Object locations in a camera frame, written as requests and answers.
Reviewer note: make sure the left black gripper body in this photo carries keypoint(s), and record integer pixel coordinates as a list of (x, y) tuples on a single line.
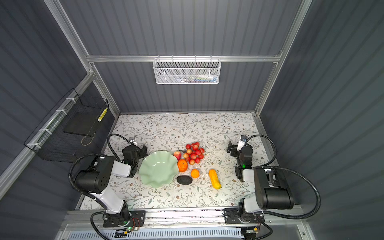
[(141, 151)]

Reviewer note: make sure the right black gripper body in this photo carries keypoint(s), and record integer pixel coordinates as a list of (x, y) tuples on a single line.
[(233, 148)]

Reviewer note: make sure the green wavy fruit bowl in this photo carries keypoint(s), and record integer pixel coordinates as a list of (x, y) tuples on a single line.
[(158, 169)]

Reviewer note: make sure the yellow fake squash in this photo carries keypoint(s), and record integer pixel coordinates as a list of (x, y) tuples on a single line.
[(214, 179)]

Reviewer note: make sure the red yellow fake apple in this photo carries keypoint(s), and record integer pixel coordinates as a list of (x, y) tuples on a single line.
[(178, 155)]

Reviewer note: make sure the red lychee fruit bunch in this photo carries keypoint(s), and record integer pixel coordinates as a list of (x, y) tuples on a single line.
[(193, 153)]

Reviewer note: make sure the small fake orange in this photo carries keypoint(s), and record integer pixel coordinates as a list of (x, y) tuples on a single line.
[(195, 173)]

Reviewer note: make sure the large fake orange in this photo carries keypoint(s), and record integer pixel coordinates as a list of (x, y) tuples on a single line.
[(182, 165)]

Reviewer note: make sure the dark fake avocado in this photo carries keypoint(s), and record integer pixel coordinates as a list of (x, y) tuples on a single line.
[(184, 180)]

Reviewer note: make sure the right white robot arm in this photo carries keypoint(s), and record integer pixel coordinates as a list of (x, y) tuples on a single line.
[(271, 187)]

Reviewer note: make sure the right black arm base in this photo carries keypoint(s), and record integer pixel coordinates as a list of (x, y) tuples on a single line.
[(234, 216)]

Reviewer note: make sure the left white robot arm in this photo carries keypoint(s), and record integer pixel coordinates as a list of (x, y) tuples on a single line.
[(91, 176)]

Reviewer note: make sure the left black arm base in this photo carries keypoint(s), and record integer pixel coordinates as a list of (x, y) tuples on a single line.
[(135, 219)]

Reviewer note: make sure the yellow tube in basket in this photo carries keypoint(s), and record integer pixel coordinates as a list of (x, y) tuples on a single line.
[(101, 116)]

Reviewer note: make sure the white vented panel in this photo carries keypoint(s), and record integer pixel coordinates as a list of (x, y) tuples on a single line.
[(174, 234)]

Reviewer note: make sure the tubes in white basket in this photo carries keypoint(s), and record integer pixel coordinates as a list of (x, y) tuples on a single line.
[(201, 79)]

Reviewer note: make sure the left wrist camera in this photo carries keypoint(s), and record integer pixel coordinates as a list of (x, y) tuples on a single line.
[(132, 140)]

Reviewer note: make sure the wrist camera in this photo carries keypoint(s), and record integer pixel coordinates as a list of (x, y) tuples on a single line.
[(132, 140), (242, 142)]

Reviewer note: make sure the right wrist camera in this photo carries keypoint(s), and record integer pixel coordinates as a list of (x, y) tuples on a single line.
[(242, 142)]

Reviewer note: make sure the black wire wall basket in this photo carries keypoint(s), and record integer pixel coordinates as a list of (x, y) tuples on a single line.
[(71, 131)]

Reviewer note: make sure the aluminium mounting rail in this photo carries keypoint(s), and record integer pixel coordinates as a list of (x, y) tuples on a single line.
[(160, 218)]

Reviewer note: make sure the white wire mesh basket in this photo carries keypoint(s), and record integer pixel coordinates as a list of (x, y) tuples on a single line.
[(170, 72)]

